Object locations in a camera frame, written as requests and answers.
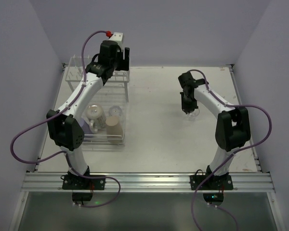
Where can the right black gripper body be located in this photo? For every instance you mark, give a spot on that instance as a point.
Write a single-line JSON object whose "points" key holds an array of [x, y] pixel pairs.
{"points": [[189, 103]]}

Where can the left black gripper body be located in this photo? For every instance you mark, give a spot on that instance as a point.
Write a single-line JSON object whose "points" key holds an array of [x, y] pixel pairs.
{"points": [[125, 59]]}

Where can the clear glass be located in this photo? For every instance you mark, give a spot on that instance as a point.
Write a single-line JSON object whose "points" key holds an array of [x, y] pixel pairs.
{"points": [[193, 115]]}

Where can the beige cup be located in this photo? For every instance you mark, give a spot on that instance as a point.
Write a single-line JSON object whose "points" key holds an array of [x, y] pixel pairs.
{"points": [[114, 129]]}

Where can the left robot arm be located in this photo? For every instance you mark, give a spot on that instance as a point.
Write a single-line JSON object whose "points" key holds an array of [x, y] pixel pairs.
{"points": [[63, 124]]}

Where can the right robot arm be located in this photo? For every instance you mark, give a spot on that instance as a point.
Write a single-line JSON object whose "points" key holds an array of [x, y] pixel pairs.
{"points": [[232, 127]]}

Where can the clear glass lower tier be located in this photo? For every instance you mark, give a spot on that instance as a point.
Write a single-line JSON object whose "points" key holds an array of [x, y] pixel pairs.
{"points": [[115, 110]]}

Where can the floral white mug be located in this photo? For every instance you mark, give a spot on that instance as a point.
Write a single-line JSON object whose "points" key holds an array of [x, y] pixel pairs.
{"points": [[96, 117]]}

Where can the lavender cup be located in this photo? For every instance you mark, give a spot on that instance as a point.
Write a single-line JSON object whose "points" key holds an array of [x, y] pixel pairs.
{"points": [[85, 126]]}

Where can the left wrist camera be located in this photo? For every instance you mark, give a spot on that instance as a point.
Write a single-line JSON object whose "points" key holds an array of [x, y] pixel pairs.
{"points": [[117, 37]]}

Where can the white wire dish rack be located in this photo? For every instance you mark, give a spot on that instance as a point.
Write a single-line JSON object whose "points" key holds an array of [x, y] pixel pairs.
{"points": [[110, 100]]}

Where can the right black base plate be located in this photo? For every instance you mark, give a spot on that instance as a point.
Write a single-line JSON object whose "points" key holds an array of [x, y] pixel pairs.
{"points": [[217, 183]]}

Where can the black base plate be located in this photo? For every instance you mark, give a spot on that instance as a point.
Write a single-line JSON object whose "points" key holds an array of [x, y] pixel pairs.
{"points": [[217, 183], [73, 182]]}

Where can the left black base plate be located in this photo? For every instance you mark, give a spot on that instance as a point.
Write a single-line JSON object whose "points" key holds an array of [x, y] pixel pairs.
{"points": [[73, 182]]}

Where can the aluminium front rail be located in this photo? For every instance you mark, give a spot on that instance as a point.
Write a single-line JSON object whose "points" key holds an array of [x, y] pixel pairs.
{"points": [[152, 182]]}

